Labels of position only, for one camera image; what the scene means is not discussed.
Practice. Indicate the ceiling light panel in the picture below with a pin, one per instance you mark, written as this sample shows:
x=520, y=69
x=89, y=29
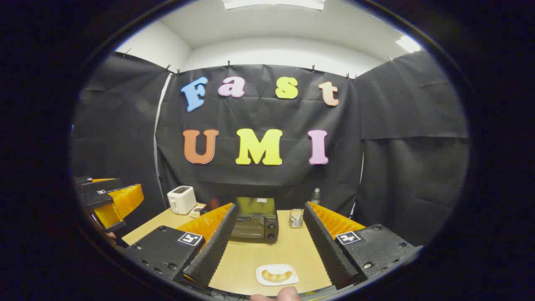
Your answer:
x=407, y=44

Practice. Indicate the clear water bottle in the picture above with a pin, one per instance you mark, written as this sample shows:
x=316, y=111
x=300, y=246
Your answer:
x=316, y=196

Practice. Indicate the golden croissant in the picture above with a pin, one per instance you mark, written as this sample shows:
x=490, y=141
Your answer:
x=276, y=276

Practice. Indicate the black electric oven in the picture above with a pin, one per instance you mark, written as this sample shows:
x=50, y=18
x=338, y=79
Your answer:
x=250, y=228

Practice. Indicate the white square plate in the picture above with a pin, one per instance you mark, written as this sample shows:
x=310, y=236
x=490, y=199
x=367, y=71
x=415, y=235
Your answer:
x=267, y=282

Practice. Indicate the glass jar with spoon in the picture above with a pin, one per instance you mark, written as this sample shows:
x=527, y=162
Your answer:
x=296, y=219

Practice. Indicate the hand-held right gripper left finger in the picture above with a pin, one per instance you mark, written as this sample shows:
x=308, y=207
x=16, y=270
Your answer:
x=217, y=246

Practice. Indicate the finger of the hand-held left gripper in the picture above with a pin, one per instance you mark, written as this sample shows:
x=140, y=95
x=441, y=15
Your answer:
x=121, y=202
x=102, y=186

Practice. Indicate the white toaster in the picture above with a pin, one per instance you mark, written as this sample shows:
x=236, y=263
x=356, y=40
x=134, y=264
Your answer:
x=182, y=200

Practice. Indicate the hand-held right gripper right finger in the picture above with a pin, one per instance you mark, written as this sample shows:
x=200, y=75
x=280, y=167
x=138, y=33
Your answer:
x=324, y=246

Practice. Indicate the small white compartment tray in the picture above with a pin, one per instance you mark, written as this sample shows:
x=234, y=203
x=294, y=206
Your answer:
x=195, y=212

